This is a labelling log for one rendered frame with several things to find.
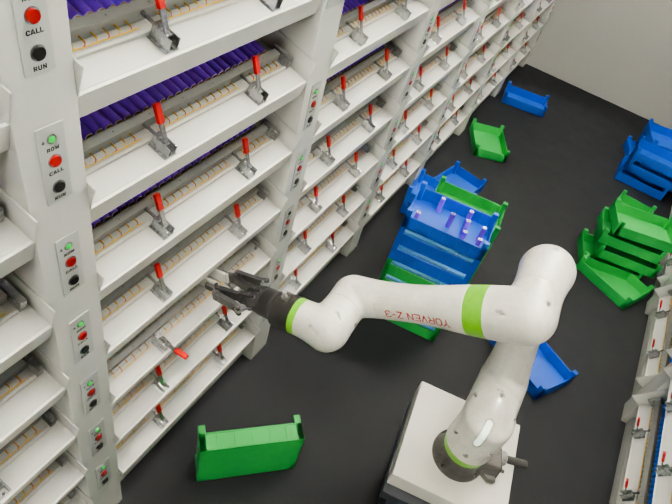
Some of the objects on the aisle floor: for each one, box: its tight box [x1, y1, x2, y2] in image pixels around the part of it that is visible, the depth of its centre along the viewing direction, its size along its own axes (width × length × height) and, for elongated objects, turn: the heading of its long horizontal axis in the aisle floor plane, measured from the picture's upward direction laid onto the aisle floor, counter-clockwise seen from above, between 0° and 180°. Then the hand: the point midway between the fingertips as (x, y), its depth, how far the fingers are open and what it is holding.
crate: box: [385, 319, 440, 342], centre depth 235 cm, size 30×20×8 cm
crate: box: [487, 339, 578, 400], centre depth 229 cm, size 30×20×8 cm
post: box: [0, 0, 122, 504], centre depth 101 cm, size 20×9×176 cm, turn 47°
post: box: [242, 0, 345, 360], centre depth 149 cm, size 20×9×176 cm, turn 47°
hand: (212, 278), depth 146 cm, fingers open, 3 cm apart
